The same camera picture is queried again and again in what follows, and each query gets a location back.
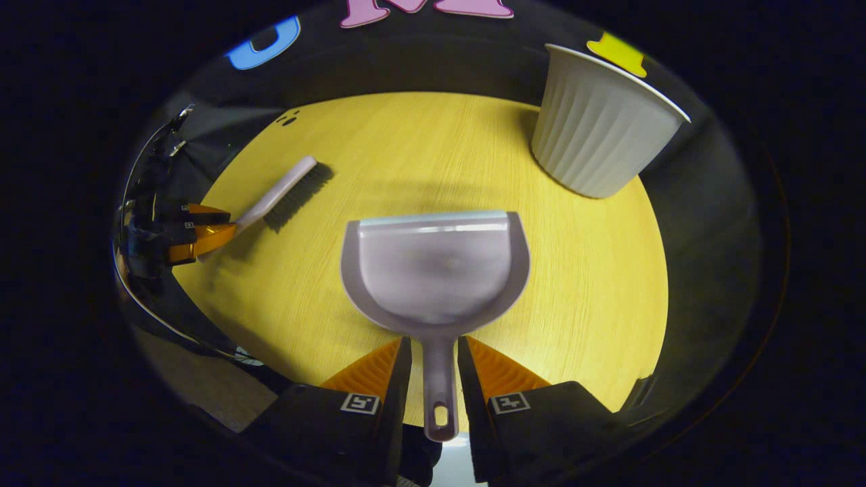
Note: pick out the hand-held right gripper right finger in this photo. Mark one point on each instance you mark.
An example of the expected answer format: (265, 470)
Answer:
(555, 426)

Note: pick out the black backdrop cloth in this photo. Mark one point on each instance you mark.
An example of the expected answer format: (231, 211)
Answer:
(710, 237)

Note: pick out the white ribbed garbage bin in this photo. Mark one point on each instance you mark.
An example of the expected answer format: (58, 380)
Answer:
(602, 128)

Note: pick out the grey metal bracket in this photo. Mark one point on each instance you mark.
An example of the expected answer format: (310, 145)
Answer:
(644, 392)

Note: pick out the pale purple dustpan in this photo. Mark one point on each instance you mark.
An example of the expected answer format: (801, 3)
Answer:
(436, 270)

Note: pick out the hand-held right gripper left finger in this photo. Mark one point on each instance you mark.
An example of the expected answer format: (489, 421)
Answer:
(325, 426)

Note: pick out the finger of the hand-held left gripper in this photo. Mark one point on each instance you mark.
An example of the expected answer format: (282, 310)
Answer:
(206, 216)
(203, 242)

